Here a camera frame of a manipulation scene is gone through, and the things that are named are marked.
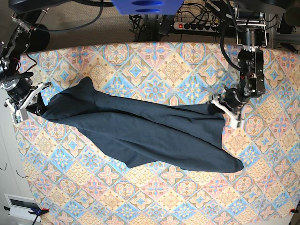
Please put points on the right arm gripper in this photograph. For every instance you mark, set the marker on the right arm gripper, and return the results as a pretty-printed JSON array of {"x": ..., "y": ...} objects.
[{"x": 22, "y": 94}]

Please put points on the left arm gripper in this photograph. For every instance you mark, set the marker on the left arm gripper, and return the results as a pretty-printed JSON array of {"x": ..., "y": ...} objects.
[{"x": 230, "y": 101}]

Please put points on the dark blue t-shirt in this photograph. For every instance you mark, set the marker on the dark blue t-shirt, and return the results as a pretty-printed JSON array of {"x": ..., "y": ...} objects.
[{"x": 138, "y": 132}]

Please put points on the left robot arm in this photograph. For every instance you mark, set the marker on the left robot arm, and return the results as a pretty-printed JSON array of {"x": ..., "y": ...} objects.
[{"x": 251, "y": 36}]

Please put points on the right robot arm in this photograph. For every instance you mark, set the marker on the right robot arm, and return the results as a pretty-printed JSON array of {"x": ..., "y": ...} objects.
[{"x": 29, "y": 36}]

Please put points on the black round stool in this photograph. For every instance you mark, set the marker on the black round stool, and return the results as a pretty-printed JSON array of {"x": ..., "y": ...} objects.
[{"x": 42, "y": 37}]

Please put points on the patterned tablecloth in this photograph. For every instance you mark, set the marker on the patterned tablecloth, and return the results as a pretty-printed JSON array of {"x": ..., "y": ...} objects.
[{"x": 79, "y": 185}]

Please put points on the white power strip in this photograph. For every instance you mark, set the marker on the white power strip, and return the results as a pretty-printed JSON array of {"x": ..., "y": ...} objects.
[{"x": 194, "y": 26}]

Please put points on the white floor vent box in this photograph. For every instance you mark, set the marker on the white floor vent box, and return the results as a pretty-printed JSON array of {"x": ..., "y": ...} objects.
[{"x": 22, "y": 202}]

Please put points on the blue clamp lower left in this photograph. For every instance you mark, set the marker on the blue clamp lower left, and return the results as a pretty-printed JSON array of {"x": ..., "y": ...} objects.
[{"x": 35, "y": 212}]

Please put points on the orange clamp lower right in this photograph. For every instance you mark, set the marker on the orange clamp lower right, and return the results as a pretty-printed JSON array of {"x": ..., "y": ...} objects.
[{"x": 294, "y": 211}]

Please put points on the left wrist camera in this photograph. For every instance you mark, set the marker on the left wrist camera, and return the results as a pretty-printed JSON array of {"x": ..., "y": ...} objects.
[{"x": 235, "y": 124}]

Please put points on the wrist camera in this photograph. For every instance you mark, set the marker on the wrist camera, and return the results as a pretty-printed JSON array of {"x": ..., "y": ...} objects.
[
  {"x": 19, "y": 116},
  {"x": 235, "y": 124}
]

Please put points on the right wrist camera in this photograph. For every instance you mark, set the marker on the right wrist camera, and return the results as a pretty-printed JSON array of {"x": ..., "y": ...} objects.
[{"x": 19, "y": 116}]

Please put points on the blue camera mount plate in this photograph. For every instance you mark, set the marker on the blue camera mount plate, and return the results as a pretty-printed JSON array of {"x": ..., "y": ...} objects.
[{"x": 144, "y": 7}]

